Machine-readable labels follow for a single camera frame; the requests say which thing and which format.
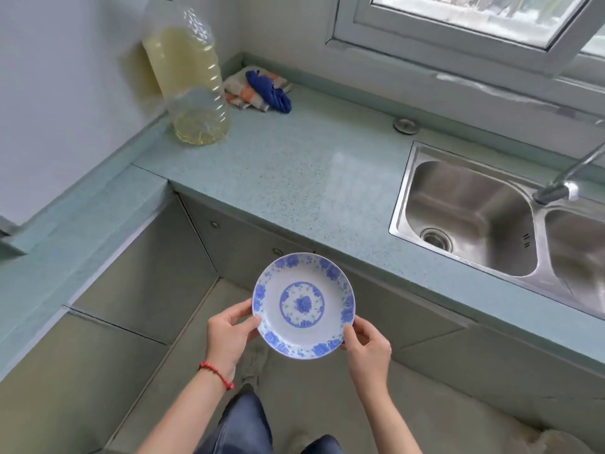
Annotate person's right hand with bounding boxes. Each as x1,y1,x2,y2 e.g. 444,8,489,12
340,315,393,392

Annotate person's left hand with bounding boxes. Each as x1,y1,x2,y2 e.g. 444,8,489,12
204,298,263,380

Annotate blue floral white plate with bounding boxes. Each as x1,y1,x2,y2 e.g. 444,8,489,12
252,252,356,360

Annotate person's left forearm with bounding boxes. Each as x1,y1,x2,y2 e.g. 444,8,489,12
136,367,234,454

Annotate person's right forearm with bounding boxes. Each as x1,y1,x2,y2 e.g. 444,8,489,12
355,379,422,454

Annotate grey cabinet door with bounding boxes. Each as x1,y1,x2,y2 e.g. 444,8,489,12
0,311,170,454
179,193,313,291
70,196,219,346
316,253,475,352

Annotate person's blue jeans legs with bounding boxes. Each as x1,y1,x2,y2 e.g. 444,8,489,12
195,389,345,454

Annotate metal sink drain strainer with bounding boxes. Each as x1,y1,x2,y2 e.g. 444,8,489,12
419,227,454,254

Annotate stainless steel double sink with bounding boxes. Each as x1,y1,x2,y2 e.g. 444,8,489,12
389,140,605,322

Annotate blue cloth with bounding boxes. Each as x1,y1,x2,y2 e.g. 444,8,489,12
245,70,293,115

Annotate orange white checked cloth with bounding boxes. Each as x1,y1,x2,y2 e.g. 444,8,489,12
222,65,294,112

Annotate chrome faucet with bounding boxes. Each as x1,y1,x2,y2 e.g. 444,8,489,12
533,141,605,207

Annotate large plastic bottle yellow liquid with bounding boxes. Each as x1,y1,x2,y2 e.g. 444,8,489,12
141,0,233,147

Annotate red string bracelet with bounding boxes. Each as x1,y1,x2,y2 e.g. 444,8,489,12
199,361,235,391

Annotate white window frame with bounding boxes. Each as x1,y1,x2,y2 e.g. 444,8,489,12
325,0,605,92

